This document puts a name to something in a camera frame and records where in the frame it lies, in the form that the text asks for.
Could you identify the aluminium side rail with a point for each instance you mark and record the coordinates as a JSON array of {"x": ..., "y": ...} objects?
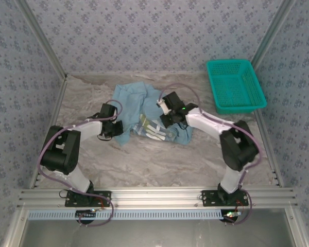
[
  {"x": 59, "y": 103},
  {"x": 267, "y": 144}
]

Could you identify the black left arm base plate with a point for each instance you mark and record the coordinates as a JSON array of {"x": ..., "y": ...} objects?
[{"x": 103, "y": 196}]

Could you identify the teal plastic basket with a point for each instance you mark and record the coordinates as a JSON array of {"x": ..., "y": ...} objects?
[{"x": 234, "y": 85}]

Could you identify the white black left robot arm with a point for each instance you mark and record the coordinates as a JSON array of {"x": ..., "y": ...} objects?
[{"x": 61, "y": 149}]

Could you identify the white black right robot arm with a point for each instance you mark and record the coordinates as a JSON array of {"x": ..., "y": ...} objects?
[{"x": 239, "y": 146}]

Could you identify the aluminium frame post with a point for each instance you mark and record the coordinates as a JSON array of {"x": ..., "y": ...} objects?
[
  {"x": 14, "y": 229},
  {"x": 273, "y": 33},
  {"x": 297, "y": 229},
  {"x": 41, "y": 38}
]

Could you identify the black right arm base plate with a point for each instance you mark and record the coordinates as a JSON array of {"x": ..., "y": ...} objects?
[{"x": 209, "y": 198}]

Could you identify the small black controller board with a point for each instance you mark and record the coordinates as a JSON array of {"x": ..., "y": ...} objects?
[
  {"x": 85, "y": 214},
  {"x": 230, "y": 217}
]

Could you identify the aluminium mounting rail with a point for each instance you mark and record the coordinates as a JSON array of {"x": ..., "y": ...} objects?
[{"x": 157, "y": 196}]

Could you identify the light blue t-shirt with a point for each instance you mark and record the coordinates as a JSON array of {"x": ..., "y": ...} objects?
[{"x": 128, "y": 103}]

